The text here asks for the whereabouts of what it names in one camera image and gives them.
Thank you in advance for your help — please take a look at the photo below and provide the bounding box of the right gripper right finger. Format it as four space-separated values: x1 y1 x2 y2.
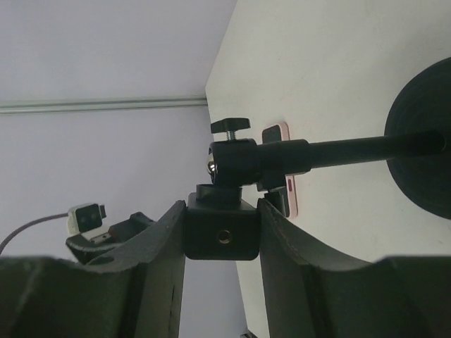
258 199 450 337

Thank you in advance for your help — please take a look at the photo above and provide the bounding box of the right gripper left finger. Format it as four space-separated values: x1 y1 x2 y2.
1 201 186 337

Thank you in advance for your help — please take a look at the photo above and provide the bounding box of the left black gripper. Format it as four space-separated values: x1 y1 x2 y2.
66 212 155 264

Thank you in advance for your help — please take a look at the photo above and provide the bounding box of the black phone stand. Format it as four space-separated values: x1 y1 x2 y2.
184 59 450 261

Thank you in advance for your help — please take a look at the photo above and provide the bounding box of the black phone pink case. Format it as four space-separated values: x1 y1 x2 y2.
261 121 299 220

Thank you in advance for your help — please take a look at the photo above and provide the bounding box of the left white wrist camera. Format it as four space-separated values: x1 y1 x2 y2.
67 203 106 236

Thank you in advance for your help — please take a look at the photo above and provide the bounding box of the left aluminium frame post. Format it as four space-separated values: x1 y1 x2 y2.
1 96 208 115

